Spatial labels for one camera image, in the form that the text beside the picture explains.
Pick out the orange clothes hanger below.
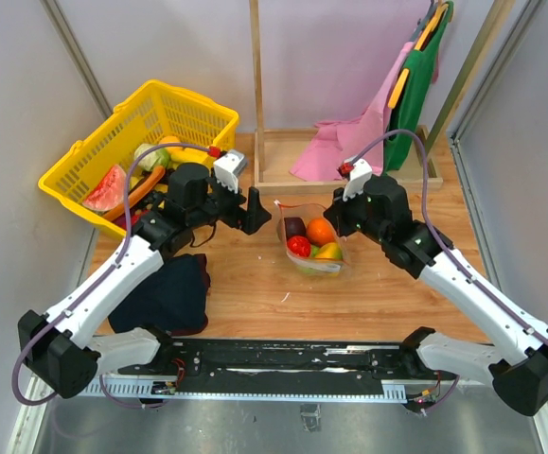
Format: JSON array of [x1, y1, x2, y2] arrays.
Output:
[[387, 2, 449, 110]]

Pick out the red bell pepper toy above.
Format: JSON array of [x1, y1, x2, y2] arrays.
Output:
[[286, 236, 311, 258]]

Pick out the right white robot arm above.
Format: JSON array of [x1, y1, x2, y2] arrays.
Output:
[[325, 176, 548, 416]]

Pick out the orange fruit toy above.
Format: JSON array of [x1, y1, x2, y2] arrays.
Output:
[[312, 242, 343, 261]]

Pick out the green garment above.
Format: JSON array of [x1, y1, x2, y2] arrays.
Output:
[[361, 0, 455, 186]]

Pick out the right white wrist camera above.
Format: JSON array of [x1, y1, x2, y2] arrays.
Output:
[[339, 158, 373, 201]]

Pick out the orange carrot toy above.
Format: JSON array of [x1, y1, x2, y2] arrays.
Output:
[[102, 166, 166, 221]]

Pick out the wooden rack post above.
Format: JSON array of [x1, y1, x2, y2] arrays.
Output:
[[419, 1, 517, 154], [249, 0, 265, 181]]

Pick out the round orange toy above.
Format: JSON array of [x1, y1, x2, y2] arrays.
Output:
[[306, 218, 336, 247]]

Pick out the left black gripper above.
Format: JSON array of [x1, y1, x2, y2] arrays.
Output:
[[188, 170, 272, 235]]

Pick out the left wooden rack post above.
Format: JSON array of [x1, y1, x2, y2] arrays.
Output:
[[249, 0, 265, 181]]

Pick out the yellow lemon toy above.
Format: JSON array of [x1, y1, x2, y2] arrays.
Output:
[[159, 135, 180, 147]]

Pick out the clear zip top bag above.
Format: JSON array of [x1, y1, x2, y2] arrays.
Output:
[[274, 200, 350, 276]]

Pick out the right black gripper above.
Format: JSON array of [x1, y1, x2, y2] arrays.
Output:
[[324, 182, 388, 244]]

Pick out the yellow plastic shopping basket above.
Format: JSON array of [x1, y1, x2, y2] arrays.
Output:
[[38, 79, 239, 240]]

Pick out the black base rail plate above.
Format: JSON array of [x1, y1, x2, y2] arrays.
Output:
[[159, 336, 450, 396]]

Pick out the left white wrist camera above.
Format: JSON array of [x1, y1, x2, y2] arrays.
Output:
[[213, 149, 248, 194]]

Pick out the green cabbage toy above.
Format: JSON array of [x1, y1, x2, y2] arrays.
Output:
[[133, 144, 170, 172]]

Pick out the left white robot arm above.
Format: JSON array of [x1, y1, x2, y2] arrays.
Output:
[[11, 150, 272, 404]]

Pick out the yellow banana bunch toy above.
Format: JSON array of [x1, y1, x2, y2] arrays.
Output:
[[298, 263, 343, 276]]

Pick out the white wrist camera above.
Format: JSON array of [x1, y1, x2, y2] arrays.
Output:
[[213, 149, 248, 194], [339, 158, 373, 201]]

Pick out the purple mangosteen toy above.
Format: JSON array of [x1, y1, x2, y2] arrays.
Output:
[[283, 217, 307, 238]]

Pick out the pink garment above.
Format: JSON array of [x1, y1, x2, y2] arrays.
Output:
[[290, 41, 414, 182]]

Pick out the right wooden rack post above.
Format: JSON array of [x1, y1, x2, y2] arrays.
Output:
[[419, 1, 517, 154]]

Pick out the wooden clothes rack base tray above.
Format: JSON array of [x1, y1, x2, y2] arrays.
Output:
[[253, 125, 444, 197]]

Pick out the watermelon slice toy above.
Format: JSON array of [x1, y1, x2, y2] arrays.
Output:
[[82, 165, 126, 213]]

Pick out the dark navy folded cloth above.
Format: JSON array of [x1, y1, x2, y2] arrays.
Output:
[[108, 253, 211, 336]]

